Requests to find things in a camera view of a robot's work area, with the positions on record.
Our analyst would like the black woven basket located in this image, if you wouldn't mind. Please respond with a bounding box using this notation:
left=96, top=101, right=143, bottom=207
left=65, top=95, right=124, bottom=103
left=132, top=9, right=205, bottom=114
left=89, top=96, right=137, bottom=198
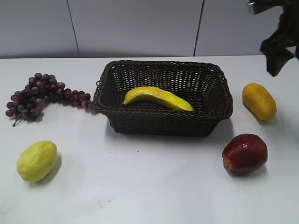
left=93, top=60, right=233, bottom=137

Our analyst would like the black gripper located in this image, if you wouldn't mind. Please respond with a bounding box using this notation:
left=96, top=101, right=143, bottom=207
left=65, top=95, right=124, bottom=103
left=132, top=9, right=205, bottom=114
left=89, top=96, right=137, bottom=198
left=248, top=0, right=299, bottom=77

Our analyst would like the orange-yellow mango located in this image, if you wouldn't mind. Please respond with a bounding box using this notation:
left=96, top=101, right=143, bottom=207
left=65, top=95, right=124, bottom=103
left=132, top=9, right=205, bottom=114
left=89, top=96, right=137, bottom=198
left=242, top=83, right=277, bottom=121

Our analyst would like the yellow-green lemon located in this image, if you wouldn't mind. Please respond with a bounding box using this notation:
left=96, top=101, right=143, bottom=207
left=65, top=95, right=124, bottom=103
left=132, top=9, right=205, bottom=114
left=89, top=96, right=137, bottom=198
left=17, top=140, right=58, bottom=182

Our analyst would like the red apple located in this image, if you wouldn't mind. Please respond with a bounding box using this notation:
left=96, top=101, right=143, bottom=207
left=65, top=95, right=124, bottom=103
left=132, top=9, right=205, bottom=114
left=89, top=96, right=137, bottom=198
left=222, top=133, right=268, bottom=175

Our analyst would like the yellow banana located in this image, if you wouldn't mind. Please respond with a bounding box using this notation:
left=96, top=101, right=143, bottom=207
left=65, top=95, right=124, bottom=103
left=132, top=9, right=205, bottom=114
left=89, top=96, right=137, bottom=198
left=122, top=86, right=194, bottom=111

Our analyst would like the purple grape bunch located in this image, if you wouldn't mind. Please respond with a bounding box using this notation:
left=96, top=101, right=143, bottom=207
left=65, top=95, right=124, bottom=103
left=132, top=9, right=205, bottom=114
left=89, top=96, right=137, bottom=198
left=5, top=72, right=97, bottom=127

